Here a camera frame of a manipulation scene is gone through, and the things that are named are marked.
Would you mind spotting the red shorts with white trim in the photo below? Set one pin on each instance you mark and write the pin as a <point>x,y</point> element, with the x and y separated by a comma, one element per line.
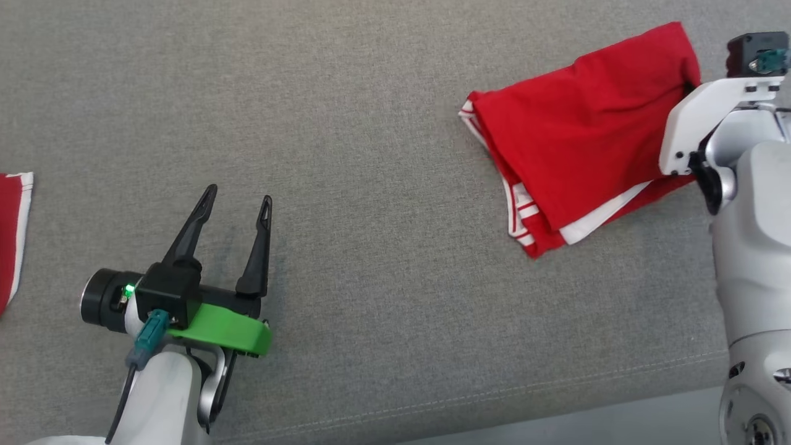
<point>7,235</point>

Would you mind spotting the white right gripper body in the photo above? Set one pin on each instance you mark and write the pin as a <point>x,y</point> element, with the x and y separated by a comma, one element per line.
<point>692,117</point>

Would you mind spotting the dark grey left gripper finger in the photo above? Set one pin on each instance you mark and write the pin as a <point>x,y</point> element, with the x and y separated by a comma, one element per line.
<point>259,259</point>
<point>188,238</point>

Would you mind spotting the grey fabric sofa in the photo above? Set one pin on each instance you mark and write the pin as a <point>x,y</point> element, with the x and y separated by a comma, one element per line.
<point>371,185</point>

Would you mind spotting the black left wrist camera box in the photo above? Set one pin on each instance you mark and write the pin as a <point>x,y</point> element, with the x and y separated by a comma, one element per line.
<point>167,290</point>

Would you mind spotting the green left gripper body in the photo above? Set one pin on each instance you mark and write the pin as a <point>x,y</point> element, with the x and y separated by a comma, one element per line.
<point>235,330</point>

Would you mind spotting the red Bulls 23 jersey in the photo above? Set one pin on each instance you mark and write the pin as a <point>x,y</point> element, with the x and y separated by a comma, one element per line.
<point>587,123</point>

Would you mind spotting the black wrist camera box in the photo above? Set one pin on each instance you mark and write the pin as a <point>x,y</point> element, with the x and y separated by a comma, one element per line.
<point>167,290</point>
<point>744,49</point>

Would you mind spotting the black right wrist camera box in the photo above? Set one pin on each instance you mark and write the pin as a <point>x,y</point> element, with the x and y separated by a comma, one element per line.
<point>744,49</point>

